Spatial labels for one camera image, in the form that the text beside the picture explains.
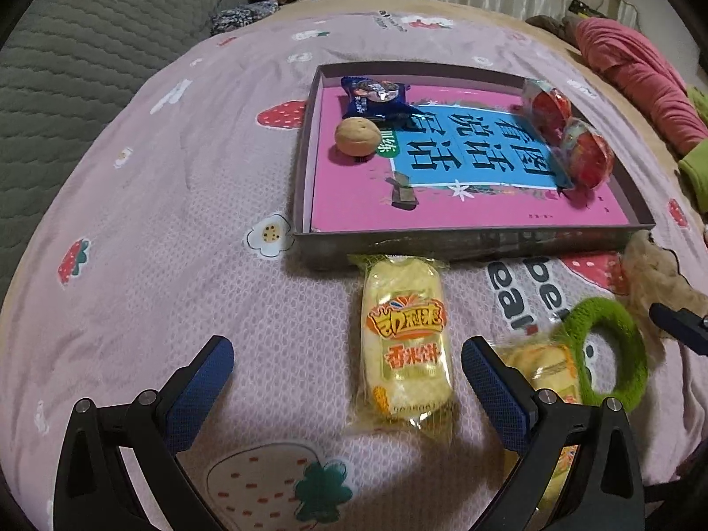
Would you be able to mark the blue patterned cloth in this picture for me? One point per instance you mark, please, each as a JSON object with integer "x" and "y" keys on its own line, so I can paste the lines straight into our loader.
{"x": 243, "y": 16}

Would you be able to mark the pink picture book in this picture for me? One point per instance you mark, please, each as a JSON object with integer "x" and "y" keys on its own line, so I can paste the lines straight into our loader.
{"x": 487, "y": 207}

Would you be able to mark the red jelly cup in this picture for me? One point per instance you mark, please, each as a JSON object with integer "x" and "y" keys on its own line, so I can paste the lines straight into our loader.
{"x": 587, "y": 155}
{"x": 545, "y": 105}

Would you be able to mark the yellow rice cracker packet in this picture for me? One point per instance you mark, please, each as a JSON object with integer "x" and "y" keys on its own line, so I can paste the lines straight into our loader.
{"x": 406, "y": 343}
{"x": 547, "y": 368}

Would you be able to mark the green garment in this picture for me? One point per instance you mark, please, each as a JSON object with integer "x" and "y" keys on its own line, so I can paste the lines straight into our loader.
{"x": 698, "y": 171}

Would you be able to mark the blue snack packet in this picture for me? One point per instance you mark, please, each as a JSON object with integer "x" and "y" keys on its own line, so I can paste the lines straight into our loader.
{"x": 376, "y": 97}

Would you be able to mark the beige plush toy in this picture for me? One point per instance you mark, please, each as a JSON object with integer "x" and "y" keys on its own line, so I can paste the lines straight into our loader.
{"x": 655, "y": 271}

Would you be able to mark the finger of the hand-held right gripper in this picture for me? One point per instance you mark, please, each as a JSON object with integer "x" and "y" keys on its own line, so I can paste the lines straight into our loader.
{"x": 677, "y": 321}

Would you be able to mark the shallow grey cardboard tray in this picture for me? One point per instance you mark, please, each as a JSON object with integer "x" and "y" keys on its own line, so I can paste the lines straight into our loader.
{"x": 307, "y": 177}

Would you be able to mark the grey quilted headboard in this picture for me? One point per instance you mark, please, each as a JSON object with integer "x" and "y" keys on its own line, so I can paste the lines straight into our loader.
{"x": 94, "y": 50}

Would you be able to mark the pink garment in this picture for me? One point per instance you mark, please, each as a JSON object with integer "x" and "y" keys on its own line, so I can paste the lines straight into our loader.
{"x": 636, "y": 66}

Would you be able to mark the black and yellow object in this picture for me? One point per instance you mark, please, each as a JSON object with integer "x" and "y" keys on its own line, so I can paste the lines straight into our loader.
{"x": 583, "y": 8}

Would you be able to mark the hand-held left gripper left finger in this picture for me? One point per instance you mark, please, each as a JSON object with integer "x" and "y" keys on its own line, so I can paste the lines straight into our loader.
{"x": 202, "y": 392}

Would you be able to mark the small round beige bun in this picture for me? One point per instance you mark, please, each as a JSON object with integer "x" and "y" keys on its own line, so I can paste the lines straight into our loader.
{"x": 358, "y": 136}

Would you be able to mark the pink strawberry print bedsheet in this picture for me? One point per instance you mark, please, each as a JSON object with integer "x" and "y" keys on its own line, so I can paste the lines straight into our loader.
{"x": 193, "y": 243}

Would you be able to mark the brown furry cloth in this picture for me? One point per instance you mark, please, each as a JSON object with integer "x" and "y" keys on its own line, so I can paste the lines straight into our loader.
{"x": 550, "y": 25}

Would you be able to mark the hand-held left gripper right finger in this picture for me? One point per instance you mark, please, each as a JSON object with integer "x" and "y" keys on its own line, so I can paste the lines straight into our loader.
{"x": 495, "y": 392}

